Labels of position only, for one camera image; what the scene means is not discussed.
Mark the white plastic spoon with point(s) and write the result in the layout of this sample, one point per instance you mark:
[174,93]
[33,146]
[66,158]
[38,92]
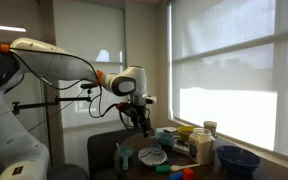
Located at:
[180,167]

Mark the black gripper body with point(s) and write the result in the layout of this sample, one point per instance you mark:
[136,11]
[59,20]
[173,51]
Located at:
[136,113]

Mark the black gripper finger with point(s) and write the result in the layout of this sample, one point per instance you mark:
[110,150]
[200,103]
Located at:
[146,126]

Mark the light blue small box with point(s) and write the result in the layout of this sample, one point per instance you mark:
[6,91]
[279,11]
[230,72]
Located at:
[158,132]

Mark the glass sugar jar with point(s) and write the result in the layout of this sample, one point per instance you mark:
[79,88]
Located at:
[201,146]

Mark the dark blue bowl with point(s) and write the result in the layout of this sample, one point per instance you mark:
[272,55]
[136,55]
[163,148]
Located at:
[237,160]

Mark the blue cylinder block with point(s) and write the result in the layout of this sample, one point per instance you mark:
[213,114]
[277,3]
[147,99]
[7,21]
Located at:
[176,176]

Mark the dark chair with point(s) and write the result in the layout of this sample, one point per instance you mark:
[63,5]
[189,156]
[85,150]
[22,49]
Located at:
[101,152]

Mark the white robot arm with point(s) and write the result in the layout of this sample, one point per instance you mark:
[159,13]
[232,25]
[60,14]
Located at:
[22,156]

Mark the blue patterned paper plate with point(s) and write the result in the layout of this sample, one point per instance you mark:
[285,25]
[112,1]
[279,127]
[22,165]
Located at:
[152,156]

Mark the teal measuring cup with handle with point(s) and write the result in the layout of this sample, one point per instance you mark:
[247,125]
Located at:
[125,152]

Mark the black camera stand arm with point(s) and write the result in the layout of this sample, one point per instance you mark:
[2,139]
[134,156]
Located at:
[17,106]

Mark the red cube block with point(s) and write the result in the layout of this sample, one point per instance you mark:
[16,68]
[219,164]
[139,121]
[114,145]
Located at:
[188,174]

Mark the yellow bowl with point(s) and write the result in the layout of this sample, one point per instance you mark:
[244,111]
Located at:
[184,132]

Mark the paper cup on sill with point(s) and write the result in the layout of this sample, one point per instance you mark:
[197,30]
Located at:
[211,126]

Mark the small teal cup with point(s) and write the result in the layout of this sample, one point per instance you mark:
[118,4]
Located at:
[166,139]

